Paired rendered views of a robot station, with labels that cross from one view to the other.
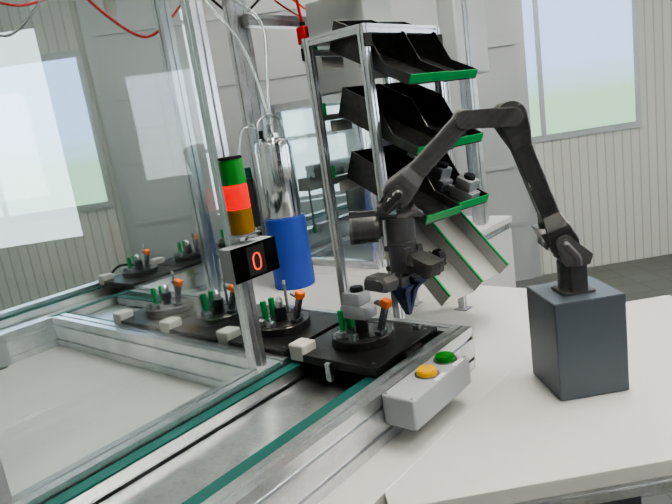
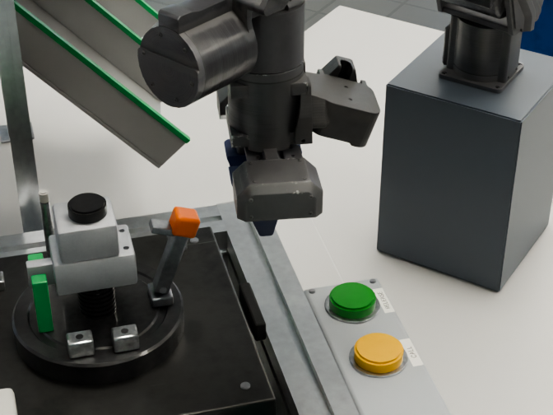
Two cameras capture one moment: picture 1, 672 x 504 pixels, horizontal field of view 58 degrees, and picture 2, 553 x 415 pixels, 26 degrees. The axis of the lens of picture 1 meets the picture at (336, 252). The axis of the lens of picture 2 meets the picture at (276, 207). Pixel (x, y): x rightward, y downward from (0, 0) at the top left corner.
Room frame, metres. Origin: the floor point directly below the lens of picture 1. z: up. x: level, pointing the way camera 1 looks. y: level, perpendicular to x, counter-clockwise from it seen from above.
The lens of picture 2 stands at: (0.73, 0.52, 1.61)
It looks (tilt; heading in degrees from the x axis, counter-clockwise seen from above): 34 degrees down; 304
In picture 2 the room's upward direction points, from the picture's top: straight up
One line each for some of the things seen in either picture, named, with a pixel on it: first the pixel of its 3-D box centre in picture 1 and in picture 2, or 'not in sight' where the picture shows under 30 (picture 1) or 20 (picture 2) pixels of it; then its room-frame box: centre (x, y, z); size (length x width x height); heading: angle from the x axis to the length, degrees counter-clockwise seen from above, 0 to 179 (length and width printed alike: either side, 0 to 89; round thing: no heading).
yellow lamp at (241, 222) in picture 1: (241, 221); not in sight; (1.22, 0.18, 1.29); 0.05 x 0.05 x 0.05
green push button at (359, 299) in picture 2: (445, 359); (352, 304); (1.13, -0.18, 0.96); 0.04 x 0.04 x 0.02
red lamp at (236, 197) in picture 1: (236, 196); not in sight; (1.22, 0.18, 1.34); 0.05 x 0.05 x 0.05
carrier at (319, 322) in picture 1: (280, 311); not in sight; (1.45, 0.16, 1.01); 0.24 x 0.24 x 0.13; 49
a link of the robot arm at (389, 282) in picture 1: (403, 260); (265, 107); (1.18, -0.13, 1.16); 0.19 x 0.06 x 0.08; 131
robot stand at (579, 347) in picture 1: (576, 336); (471, 158); (1.15, -0.46, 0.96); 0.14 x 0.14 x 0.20; 3
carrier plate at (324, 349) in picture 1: (364, 343); (100, 335); (1.28, -0.03, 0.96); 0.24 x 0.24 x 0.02; 49
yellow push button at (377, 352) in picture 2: (426, 373); (378, 356); (1.08, -0.14, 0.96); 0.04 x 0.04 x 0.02
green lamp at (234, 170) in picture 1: (232, 172); not in sight; (1.22, 0.18, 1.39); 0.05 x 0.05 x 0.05
